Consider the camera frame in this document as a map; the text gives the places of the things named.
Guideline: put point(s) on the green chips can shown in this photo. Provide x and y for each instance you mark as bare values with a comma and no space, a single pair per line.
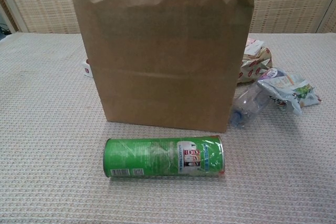
147,155

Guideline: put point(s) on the clear plastic water bottle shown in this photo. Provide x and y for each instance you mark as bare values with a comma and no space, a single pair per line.
249,103

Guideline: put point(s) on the gold foil bag red lips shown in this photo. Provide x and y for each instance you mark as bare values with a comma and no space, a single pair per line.
254,66

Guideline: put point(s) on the pale blue green snack pouch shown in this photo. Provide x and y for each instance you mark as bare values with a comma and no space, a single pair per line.
288,90

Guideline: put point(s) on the brown paper bag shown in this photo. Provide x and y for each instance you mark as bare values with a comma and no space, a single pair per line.
162,64

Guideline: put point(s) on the red white toothpaste box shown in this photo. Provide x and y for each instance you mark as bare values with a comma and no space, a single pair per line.
86,70

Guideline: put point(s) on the pink white wet wipes pack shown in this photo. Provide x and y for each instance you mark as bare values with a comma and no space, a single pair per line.
254,47

